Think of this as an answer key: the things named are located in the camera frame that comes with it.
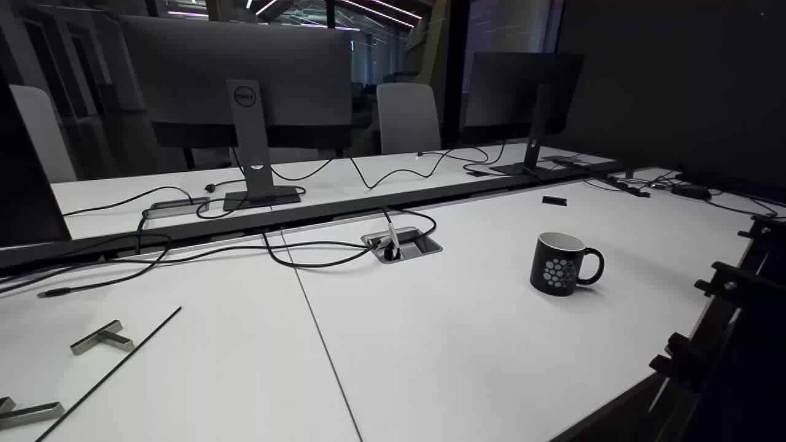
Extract black mug with white print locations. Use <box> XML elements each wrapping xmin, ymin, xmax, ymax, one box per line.
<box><xmin>528</xmin><ymin>230</ymin><xmax>607</xmax><ymax>298</ymax></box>

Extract grey table power socket box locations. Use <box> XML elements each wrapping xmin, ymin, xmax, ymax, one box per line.
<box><xmin>360</xmin><ymin>226</ymin><xmax>444</xmax><ymax>266</ymax></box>

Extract white office chair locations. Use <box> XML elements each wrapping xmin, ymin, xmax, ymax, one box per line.
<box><xmin>373</xmin><ymin>82</ymin><xmax>444</xmax><ymax>156</ymax></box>

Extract dark monitor with thin stand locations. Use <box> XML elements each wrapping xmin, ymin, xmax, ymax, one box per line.
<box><xmin>460</xmin><ymin>51</ymin><xmax>588</xmax><ymax>180</ymax></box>

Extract Dell monitor with grey stand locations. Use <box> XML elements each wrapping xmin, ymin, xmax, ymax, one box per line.
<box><xmin>115</xmin><ymin>13</ymin><xmax>356</xmax><ymax>214</ymax></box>

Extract grey adapter hub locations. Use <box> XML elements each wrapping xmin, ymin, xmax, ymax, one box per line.
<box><xmin>147</xmin><ymin>193</ymin><xmax>215</xmax><ymax>215</ymax></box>

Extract black monitor with flat base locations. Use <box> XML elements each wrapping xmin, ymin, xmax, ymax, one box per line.
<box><xmin>0</xmin><ymin>75</ymin><xmax>74</xmax><ymax>249</ymax></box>

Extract black desk divider rail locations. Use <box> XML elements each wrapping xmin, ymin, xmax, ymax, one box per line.
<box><xmin>0</xmin><ymin>156</ymin><xmax>629</xmax><ymax>276</ymax></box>

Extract black cable with plug tip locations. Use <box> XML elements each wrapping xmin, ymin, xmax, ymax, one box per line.
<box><xmin>35</xmin><ymin>239</ymin><xmax>180</xmax><ymax>300</ymax></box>

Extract metal T bracket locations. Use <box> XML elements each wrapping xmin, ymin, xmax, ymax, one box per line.
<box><xmin>0</xmin><ymin>395</ymin><xmax>66</xmax><ymax>430</ymax></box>
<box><xmin>70</xmin><ymin>317</ymin><xmax>137</xmax><ymax>358</ymax></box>

